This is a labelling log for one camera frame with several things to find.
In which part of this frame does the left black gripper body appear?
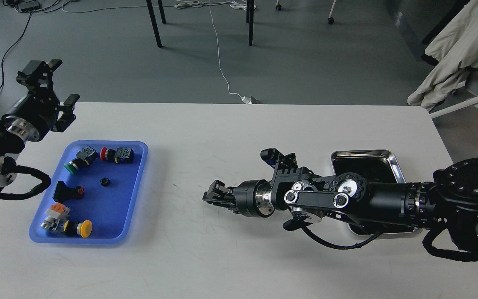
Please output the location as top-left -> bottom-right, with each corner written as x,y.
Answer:
5,94 -> 61,142

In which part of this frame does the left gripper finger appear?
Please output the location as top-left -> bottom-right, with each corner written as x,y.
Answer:
54,93 -> 80,132
16,59 -> 63,100

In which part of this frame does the black power strip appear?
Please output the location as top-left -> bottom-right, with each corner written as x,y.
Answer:
2,0 -> 41,13

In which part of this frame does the black table leg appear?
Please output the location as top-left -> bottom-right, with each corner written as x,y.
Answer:
246,0 -> 255,46
145,0 -> 167,49

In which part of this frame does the yellow push button switch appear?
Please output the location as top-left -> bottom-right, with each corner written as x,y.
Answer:
40,219 -> 93,238

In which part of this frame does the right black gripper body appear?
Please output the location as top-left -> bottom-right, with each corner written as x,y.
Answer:
233,180 -> 275,218

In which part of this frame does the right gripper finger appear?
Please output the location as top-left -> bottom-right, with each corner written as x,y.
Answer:
202,196 -> 240,214
205,181 -> 234,198

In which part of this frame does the green push button switch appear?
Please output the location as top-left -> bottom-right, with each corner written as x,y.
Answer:
64,146 -> 99,174

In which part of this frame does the red push button switch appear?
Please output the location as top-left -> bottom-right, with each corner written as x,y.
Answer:
99,147 -> 135,164

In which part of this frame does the black table leg left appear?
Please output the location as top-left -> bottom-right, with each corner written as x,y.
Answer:
145,0 -> 167,49

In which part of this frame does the black table leg right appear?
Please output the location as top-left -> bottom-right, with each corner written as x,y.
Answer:
246,0 -> 255,46

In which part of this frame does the black cable on floor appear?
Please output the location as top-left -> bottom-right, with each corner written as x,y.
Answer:
0,12 -> 34,115

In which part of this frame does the black selector switch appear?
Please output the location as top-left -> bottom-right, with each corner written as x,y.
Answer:
53,181 -> 85,203

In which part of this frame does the stainless steel tray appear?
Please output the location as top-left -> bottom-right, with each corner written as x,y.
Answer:
331,149 -> 422,240

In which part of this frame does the blue plastic tray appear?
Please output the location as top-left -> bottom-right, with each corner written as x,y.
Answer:
29,140 -> 149,245

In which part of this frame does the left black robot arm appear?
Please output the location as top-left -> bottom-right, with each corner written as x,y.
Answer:
0,59 -> 80,201

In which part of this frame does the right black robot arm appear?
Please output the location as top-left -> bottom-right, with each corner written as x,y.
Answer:
202,148 -> 478,262

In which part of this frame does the white power adapter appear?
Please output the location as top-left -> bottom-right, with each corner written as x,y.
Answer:
241,96 -> 261,105

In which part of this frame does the orange grey terminal block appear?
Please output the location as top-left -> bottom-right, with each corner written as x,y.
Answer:
45,202 -> 71,221

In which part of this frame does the beige cloth on chair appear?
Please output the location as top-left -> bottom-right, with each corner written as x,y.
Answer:
407,0 -> 478,112

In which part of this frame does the white cable on floor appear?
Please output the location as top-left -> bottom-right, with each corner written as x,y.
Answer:
175,0 -> 256,100

